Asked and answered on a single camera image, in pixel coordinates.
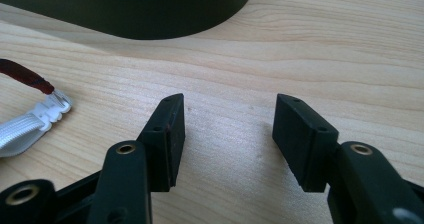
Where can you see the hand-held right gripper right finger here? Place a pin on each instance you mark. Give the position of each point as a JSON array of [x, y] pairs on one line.
[[306, 140]]

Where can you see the dark green oval container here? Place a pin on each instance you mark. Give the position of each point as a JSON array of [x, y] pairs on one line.
[[140, 14]]

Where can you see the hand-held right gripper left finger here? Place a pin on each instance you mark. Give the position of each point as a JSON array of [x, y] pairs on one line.
[[166, 144]]

